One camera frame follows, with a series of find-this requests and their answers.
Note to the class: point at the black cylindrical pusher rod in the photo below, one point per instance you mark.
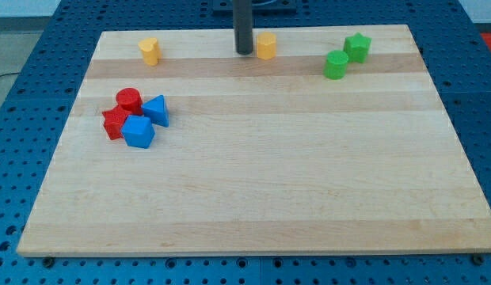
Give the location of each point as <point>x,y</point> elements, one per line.
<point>243,26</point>

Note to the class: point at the yellow hexagon block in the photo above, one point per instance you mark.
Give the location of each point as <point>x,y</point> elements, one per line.
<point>266,45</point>

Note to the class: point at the yellow heart block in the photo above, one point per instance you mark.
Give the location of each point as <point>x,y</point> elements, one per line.
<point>150,51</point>

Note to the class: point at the green cylinder block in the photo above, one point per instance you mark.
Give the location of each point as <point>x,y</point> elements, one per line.
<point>335,65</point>

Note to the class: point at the green star block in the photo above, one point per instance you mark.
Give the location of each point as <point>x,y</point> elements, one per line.
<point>357,47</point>

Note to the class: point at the blue triangle block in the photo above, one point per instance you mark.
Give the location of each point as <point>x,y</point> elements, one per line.
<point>156,109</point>

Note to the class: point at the red cylinder block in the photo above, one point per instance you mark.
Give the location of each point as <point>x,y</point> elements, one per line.
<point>130,99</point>

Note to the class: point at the wooden board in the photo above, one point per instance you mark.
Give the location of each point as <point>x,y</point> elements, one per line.
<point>261,157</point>

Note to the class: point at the blue cube block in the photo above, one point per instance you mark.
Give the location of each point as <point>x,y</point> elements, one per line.
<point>138,131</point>

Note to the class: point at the red star block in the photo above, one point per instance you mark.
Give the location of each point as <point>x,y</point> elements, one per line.
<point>114,121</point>

